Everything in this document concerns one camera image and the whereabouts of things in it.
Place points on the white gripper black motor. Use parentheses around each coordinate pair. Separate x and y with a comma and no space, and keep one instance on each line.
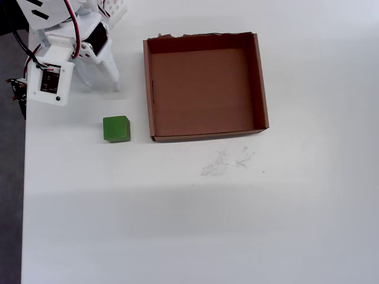
(100,38)

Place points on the green cube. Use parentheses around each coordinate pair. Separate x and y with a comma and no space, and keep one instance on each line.
(116,129)

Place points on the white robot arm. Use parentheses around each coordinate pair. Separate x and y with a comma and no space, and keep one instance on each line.
(50,14)

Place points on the brown cardboard box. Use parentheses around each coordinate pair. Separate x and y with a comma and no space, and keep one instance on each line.
(204,91)

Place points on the dark circuit board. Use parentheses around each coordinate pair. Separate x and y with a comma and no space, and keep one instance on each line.
(18,94)

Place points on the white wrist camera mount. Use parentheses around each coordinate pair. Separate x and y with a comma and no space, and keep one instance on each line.
(48,80)

